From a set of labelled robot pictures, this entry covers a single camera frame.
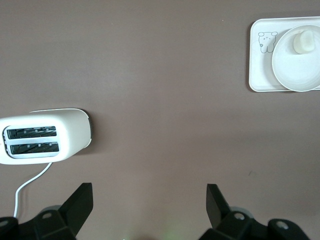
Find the white round plate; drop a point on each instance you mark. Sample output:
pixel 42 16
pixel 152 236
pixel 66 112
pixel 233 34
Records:
pixel 295 70

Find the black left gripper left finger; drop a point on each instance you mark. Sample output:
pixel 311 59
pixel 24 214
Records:
pixel 75 210

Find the white steamed bun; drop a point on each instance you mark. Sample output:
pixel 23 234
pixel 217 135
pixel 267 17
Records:
pixel 303 42

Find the white two-slot toaster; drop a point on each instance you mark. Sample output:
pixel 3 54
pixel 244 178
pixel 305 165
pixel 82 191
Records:
pixel 71 132

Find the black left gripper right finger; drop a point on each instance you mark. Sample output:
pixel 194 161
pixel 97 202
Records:
pixel 217 210

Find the white tray with bear drawing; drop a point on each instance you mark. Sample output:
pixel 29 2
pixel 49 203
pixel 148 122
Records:
pixel 260 72

